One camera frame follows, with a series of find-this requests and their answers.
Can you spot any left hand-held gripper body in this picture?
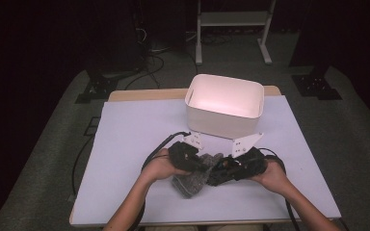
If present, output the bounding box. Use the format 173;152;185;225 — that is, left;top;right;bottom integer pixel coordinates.
168;132;207;173

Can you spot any white table sheet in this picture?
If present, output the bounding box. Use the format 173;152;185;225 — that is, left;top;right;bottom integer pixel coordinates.
71;94;342;225

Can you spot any person's left hand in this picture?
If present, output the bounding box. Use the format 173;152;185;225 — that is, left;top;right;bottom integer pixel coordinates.
140;147;192;185

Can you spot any white metal stand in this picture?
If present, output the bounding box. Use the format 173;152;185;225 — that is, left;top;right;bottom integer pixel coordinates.
195;0;278;66

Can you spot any thin black floor cable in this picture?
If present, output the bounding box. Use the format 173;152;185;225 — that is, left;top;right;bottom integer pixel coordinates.
71;136;95;197

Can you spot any black stand base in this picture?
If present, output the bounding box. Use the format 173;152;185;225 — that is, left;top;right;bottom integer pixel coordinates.
291;65;343;101
74;68;143;104

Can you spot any white storage box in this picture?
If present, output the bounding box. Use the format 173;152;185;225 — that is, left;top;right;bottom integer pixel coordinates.
184;73;265;140

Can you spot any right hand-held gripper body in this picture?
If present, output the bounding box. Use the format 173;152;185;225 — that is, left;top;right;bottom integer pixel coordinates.
224;132;269;182

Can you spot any person's right hand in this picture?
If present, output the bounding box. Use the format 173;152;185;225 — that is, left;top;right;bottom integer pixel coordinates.
249;158;293;197

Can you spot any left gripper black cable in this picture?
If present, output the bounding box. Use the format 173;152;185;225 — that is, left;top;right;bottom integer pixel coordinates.
134;130;192;231

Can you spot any grey cloth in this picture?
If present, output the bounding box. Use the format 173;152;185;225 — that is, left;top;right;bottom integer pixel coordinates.
172;153;225;199

